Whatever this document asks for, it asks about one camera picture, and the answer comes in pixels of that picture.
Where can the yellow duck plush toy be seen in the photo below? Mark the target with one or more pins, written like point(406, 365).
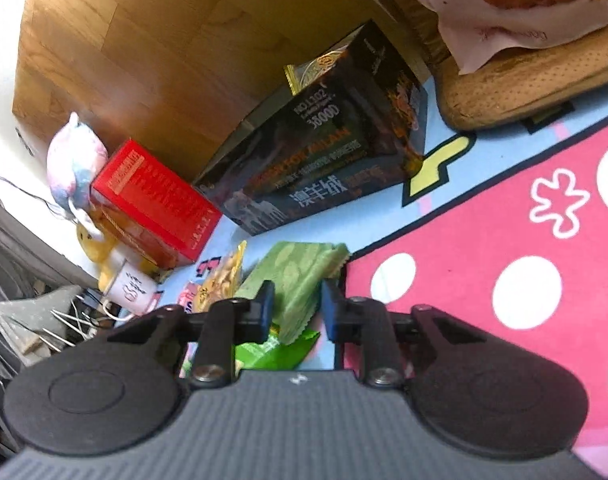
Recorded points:
point(96, 250)

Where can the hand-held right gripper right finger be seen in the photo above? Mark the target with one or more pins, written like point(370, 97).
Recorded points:
point(334, 311)

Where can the gold snack packet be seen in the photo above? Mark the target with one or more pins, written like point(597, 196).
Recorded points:
point(309, 72)

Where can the white enamel mug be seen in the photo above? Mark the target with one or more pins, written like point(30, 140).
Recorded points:
point(131, 290)

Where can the yellow chips packet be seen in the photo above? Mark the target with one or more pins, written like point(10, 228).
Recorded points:
point(224, 280)

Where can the dark printed cardboard box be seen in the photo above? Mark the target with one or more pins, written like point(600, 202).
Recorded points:
point(309, 175)

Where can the grey cloth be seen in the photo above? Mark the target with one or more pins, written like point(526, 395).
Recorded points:
point(24, 320)

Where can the pink fried dough snack bag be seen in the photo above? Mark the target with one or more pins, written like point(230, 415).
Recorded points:
point(483, 30)

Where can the small pink snack packet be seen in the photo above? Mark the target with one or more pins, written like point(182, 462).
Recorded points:
point(186, 297)

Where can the bright green snack packet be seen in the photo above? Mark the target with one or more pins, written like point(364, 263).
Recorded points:
point(274, 352)

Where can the green patterned snack packet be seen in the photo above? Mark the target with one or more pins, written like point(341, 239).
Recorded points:
point(294, 280)

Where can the cartoon printed bed sheet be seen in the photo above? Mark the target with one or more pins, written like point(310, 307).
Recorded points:
point(483, 240)

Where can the pastel plush toy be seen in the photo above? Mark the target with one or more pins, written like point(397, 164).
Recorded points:
point(76, 160)

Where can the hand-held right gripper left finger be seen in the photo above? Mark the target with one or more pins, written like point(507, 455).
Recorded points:
point(265, 306)

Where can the brown woven mat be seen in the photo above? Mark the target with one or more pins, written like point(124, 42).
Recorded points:
point(508, 95)

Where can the red gift box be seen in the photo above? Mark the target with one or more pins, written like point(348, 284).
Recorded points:
point(154, 195)

